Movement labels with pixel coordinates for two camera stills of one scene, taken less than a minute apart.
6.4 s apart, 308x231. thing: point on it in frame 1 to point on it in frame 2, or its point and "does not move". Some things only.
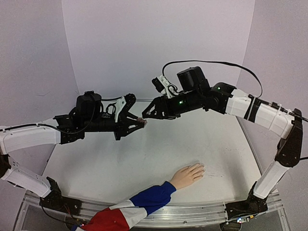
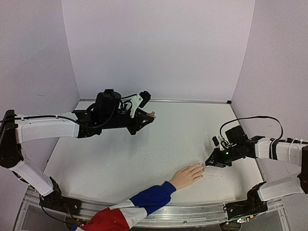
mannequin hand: (187, 175) does not move
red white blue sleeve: (125, 216) does not move
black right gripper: (162, 107) to (221, 156)
